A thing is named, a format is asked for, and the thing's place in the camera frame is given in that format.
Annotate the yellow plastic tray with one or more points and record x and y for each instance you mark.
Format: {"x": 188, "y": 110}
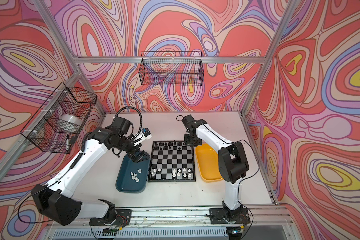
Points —
{"x": 208, "y": 163}

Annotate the silver tape roll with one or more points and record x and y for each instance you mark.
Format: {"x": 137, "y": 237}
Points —
{"x": 71, "y": 119}

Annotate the black wire basket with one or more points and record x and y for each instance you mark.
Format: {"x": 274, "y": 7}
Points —
{"x": 171, "y": 68}
{"x": 48, "y": 133}

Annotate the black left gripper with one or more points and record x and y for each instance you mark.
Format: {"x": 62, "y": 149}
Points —
{"x": 137, "y": 158}

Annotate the teal plastic tray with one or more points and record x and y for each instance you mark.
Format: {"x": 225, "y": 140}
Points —
{"x": 132, "y": 177}

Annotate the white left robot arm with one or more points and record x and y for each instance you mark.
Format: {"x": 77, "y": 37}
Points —
{"x": 55, "y": 199}

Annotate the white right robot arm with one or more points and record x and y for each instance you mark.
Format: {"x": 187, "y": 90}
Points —
{"x": 232, "y": 161}

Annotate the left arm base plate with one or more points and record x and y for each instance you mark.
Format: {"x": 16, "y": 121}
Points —
{"x": 117, "y": 217}

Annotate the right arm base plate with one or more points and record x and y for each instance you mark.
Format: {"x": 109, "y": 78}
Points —
{"x": 226, "y": 216}

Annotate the black wire basket back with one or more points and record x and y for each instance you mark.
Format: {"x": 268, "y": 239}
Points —
{"x": 171, "y": 68}

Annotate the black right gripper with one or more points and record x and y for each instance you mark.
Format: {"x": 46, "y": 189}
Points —
{"x": 188, "y": 143}

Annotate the black white chess board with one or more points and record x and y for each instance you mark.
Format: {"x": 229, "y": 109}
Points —
{"x": 172, "y": 161}

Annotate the black wire basket left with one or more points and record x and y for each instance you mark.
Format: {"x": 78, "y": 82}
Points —
{"x": 48, "y": 133}

